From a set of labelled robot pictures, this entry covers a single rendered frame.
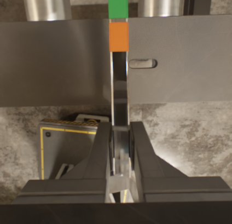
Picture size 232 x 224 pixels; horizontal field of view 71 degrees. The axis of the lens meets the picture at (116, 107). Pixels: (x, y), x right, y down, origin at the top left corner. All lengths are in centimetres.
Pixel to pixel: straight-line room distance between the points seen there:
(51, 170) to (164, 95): 126
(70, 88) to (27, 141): 156
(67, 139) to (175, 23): 110
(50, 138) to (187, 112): 113
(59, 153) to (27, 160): 62
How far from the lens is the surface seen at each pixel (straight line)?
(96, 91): 18
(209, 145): 176
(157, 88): 19
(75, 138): 119
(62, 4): 50
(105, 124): 15
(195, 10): 63
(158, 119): 148
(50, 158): 133
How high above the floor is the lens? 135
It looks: 73 degrees down
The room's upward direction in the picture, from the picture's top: 178 degrees counter-clockwise
